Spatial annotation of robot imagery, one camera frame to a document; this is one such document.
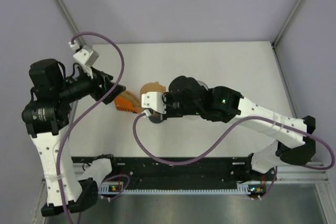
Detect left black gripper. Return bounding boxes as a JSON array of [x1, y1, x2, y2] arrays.
[[57, 62, 125, 102]]

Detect orange coffee filter box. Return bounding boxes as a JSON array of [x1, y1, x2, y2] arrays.
[[114, 96, 141, 114]]

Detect grey smoked plastic dripper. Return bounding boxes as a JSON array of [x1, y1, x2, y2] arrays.
[[197, 80, 208, 90]]

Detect glass carafe with red rim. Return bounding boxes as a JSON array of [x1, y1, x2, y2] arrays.
[[149, 114, 164, 124]]

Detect single brown paper filter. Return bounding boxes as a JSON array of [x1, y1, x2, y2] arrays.
[[140, 81, 166, 95]]

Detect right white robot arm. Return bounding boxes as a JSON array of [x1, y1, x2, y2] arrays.
[[161, 76, 316, 180]]

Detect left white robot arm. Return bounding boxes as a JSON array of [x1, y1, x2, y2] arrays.
[[22, 59, 126, 217]]

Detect brown paper coffee filters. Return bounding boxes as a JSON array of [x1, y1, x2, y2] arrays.
[[120, 90, 141, 108]]

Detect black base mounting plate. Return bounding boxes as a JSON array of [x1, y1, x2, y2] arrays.
[[72, 155, 276, 190]]

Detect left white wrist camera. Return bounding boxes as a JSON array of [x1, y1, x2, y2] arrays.
[[69, 40, 99, 79]]

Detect grey slotted cable duct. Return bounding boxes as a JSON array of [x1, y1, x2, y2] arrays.
[[98, 182, 266, 197]]

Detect aluminium frame rail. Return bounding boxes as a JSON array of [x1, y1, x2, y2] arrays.
[[41, 162, 329, 183]]

